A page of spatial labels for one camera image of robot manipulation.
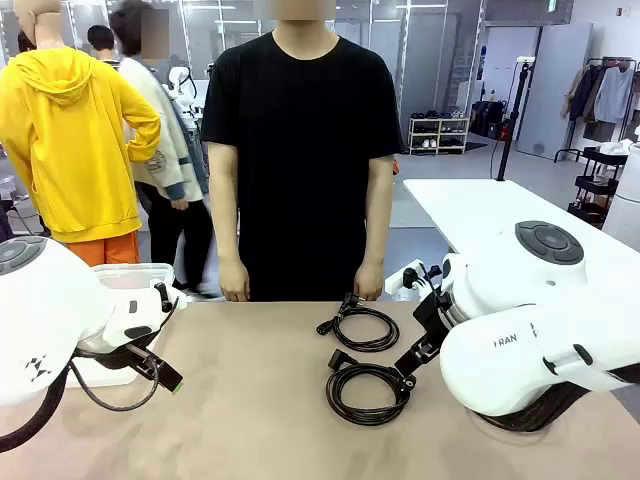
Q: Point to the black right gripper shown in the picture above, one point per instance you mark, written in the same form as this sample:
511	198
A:
434	320

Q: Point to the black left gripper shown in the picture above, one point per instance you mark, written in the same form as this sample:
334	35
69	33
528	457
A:
115	357

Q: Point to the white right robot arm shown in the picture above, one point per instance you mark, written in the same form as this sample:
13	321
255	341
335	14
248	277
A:
500	370

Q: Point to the person's right forearm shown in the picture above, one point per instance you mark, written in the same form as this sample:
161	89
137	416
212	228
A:
225	225

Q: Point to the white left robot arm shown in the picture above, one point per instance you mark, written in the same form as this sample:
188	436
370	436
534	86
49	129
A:
50	310

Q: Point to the person's left forearm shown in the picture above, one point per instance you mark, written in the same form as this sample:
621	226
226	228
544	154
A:
376	230

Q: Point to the person's left hand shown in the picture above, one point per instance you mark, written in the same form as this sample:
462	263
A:
369	282

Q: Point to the person's right hand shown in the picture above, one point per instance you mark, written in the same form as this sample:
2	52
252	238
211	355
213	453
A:
234	280

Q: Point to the clear plastic storage bin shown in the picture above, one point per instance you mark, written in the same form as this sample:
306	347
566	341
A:
130	275

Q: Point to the orange shorts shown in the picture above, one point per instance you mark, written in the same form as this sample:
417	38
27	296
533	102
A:
105	250

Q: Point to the white table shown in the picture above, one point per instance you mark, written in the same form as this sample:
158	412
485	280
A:
475	205

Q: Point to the person in cream jacket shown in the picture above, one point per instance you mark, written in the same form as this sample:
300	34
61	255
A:
165	150

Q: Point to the white shoe rack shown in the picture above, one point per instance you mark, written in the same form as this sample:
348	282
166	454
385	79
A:
440	135

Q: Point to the yellow hoodie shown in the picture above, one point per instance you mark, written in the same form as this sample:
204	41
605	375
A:
75	150

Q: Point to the person in black T-shirt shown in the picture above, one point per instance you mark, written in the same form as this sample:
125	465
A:
300	150

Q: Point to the black bags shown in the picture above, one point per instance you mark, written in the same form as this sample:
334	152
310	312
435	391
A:
487	120

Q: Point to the black utility cart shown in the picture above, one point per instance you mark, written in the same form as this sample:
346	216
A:
595	170

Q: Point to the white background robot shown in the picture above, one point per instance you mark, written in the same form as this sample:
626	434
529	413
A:
179	80

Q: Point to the beige coat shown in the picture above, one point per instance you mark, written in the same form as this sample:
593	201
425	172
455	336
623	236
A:
575	90

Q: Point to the dark navy garment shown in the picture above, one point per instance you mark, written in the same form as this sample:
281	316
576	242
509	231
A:
587	95

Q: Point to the grey sleeveless top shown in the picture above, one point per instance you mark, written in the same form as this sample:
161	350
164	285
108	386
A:
614	95

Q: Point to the person in striped shirt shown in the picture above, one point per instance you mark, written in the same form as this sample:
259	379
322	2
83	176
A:
102	37

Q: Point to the person with dark hair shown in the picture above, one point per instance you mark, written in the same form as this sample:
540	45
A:
25	42

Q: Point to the black clothes rack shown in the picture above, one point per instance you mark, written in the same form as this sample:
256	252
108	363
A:
612	61

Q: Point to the beige mannequin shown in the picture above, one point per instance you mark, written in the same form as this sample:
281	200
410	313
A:
37	22

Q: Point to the right wrist camera assembly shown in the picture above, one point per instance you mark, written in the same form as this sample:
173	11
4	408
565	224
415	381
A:
395	282

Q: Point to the red wall alarm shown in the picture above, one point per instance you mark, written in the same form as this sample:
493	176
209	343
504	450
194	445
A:
623	10

